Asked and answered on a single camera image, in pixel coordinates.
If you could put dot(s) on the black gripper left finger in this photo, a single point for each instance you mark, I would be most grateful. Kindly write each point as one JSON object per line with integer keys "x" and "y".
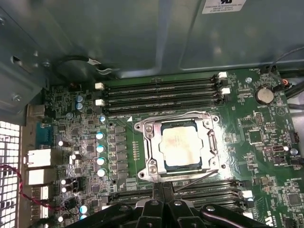
{"x": 133, "y": 218}

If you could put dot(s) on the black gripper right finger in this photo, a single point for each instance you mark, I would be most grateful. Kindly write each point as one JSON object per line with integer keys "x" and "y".
{"x": 190, "y": 218}

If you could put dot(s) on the metal socket cover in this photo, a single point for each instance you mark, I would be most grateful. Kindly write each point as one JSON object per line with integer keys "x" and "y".
{"x": 154, "y": 148}

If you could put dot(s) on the silver CPU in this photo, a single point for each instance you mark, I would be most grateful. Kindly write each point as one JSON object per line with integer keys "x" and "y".
{"x": 181, "y": 145}

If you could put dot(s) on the CPU socket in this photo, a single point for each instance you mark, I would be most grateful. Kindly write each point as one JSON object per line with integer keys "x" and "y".
{"x": 149, "y": 129}

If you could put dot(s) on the RAM slot with black clips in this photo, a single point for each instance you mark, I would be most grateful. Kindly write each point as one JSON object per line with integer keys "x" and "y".
{"x": 161, "y": 106}
{"x": 161, "y": 91}
{"x": 213, "y": 200}
{"x": 209, "y": 185}

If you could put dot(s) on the RAM slot with white clips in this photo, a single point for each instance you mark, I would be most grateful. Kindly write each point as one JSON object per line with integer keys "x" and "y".
{"x": 161, "y": 83}
{"x": 209, "y": 192}
{"x": 161, "y": 98}

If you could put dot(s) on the small silver capacitor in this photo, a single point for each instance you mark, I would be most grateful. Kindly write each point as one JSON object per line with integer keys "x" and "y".
{"x": 101, "y": 161}
{"x": 101, "y": 149}
{"x": 101, "y": 172}
{"x": 100, "y": 135}

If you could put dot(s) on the silver USB port block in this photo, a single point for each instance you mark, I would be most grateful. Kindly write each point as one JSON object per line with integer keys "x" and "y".
{"x": 40, "y": 177}

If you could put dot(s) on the green motherboard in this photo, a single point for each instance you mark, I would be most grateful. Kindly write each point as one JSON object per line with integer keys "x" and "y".
{"x": 231, "y": 118}

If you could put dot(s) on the silver network port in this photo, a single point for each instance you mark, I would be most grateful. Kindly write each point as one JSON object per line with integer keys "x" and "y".
{"x": 39, "y": 158}

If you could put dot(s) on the blue serial port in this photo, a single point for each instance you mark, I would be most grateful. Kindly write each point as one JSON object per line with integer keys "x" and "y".
{"x": 44, "y": 135}

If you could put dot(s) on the silver coin battery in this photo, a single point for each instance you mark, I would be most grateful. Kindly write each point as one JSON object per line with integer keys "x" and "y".
{"x": 263, "y": 95}

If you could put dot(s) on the black PC case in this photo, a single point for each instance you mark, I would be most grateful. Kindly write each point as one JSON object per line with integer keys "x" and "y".
{"x": 142, "y": 35}

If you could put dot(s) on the white case sticker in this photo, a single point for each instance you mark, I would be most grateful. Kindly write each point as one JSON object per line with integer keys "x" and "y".
{"x": 222, "y": 6}

